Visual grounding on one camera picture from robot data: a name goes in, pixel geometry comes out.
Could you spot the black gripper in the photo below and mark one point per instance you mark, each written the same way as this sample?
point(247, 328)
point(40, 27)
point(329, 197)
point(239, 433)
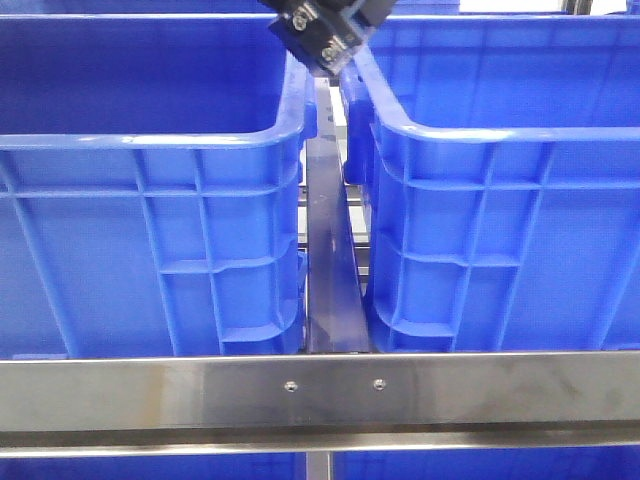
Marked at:
point(326, 35)

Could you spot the steel rack divider bar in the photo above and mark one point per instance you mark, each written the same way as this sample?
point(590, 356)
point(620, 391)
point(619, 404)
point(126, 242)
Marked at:
point(337, 322)

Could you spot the blue crate at left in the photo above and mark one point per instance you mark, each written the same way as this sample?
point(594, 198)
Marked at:
point(499, 160)

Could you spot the blue crate below rail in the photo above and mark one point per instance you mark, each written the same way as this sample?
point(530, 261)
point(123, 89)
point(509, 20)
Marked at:
point(233, 466)
point(533, 463)

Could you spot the blue crate with buttons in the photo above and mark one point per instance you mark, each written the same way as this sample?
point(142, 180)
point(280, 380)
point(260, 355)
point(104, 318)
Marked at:
point(150, 171)

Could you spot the steel rack front rail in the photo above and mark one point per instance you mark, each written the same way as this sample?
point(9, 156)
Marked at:
point(339, 402)

